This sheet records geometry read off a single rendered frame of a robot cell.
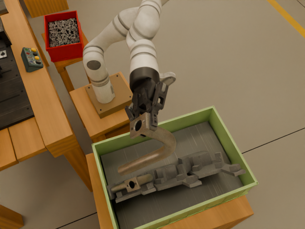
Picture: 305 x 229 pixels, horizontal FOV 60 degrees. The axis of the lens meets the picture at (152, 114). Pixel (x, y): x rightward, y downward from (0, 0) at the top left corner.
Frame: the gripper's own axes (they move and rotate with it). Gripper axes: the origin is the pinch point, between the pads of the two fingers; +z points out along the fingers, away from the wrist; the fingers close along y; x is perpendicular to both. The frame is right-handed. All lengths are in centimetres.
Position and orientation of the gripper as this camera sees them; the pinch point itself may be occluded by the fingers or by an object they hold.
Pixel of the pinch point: (146, 125)
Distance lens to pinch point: 58.9
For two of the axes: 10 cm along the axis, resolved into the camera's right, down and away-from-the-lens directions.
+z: 0.5, 8.3, -5.5
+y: 6.7, -4.4, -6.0
